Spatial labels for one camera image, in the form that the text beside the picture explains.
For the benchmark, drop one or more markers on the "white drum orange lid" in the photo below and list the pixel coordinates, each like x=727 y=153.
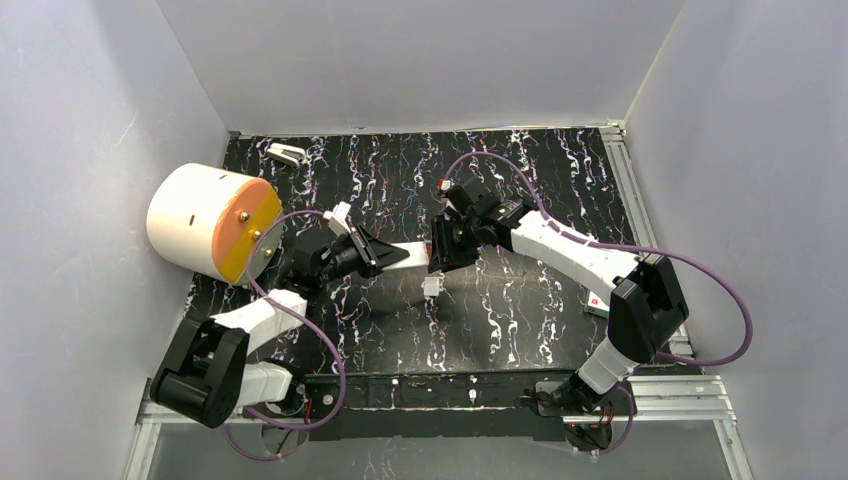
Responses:
x=215 y=222

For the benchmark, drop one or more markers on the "aluminium frame rail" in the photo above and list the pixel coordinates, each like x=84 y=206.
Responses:
x=663 y=396

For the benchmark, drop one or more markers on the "white remote red label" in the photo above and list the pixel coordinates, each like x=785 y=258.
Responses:
x=594 y=305

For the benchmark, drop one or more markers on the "white slim remote control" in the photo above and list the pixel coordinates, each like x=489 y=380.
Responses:
x=419 y=255

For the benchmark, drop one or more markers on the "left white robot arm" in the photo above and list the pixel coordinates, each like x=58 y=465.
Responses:
x=204 y=374

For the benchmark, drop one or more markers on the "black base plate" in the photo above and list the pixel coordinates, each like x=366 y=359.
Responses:
x=538 y=404

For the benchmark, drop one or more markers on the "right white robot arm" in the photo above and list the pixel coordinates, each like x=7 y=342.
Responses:
x=645 y=300

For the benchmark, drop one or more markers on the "small white clip object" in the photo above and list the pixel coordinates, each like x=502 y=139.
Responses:
x=286 y=154

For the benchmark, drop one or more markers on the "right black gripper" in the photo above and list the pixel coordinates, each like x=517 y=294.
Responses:
x=448 y=240

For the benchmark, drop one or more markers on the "small white cover piece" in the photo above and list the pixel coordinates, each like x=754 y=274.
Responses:
x=432 y=286

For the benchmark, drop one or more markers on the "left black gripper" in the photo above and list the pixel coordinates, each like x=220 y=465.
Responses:
x=364 y=251

